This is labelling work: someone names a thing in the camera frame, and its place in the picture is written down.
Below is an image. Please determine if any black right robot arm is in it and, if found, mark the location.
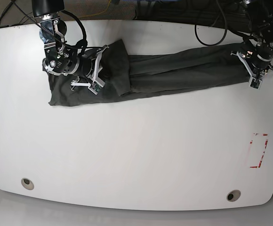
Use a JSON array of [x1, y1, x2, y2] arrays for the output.
[[32, 0, 108, 95]]

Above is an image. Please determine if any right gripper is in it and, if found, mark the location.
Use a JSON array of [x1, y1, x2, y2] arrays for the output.
[[71, 47, 102, 91]]

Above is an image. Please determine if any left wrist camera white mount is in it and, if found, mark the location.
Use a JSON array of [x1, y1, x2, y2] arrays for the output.
[[230, 51, 262, 89]]

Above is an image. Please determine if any table cable grommet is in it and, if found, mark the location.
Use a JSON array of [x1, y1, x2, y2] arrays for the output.
[[226, 190, 241, 202], [21, 178, 34, 190]]

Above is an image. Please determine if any right table cable grommet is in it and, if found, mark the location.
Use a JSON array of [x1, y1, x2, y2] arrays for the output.
[[226, 190, 241, 202]]

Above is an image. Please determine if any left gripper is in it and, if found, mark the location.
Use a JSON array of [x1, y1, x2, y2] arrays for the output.
[[243, 51, 273, 79]]

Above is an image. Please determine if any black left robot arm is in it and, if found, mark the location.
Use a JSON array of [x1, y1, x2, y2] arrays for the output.
[[231, 0, 273, 89]]

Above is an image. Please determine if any dark grey t-shirt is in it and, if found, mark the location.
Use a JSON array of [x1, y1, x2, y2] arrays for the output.
[[48, 40, 249, 107]]

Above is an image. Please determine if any red tape rectangle marking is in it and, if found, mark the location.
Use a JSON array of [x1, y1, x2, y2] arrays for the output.
[[247, 133, 269, 169]]

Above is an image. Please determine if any left table cable grommet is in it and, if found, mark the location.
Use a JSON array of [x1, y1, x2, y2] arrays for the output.
[[21, 178, 34, 190]]

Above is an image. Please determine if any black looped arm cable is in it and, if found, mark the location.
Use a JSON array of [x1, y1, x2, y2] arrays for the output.
[[194, 7, 229, 46]]

